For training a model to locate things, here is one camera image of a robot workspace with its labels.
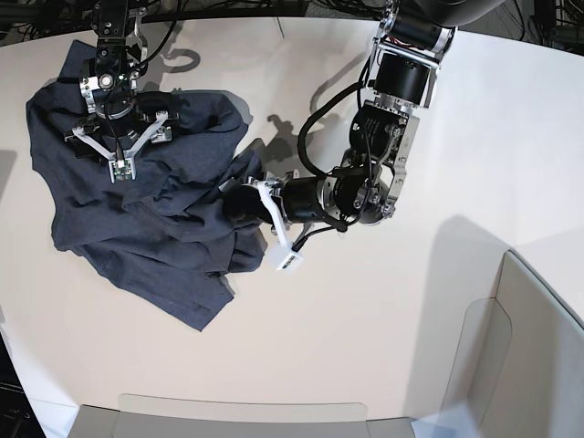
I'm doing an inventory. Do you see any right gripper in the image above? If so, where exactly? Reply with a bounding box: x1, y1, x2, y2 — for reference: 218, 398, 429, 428
65, 91, 179, 160

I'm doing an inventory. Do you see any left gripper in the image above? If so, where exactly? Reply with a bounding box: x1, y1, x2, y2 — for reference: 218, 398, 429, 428
223, 172, 329, 224

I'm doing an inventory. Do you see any dark blue t-shirt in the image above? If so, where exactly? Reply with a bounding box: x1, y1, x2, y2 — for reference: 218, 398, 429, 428
26, 41, 266, 330

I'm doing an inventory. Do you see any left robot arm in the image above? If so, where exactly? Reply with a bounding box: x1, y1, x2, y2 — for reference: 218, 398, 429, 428
224, 1, 499, 233

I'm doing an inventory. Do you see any grey chair bottom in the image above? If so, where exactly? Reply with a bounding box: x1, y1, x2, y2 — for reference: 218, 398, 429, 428
68, 393, 414, 437

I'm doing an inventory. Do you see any grey chair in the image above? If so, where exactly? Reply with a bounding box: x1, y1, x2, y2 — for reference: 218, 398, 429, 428
68, 393, 414, 437
434, 252, 583, 437

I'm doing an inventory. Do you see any grey chair right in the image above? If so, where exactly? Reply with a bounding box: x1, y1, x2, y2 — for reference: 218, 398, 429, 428
434, 252, 583, 437

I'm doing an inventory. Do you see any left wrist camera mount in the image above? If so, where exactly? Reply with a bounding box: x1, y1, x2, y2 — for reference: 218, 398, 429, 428
248, 177, 304, 273

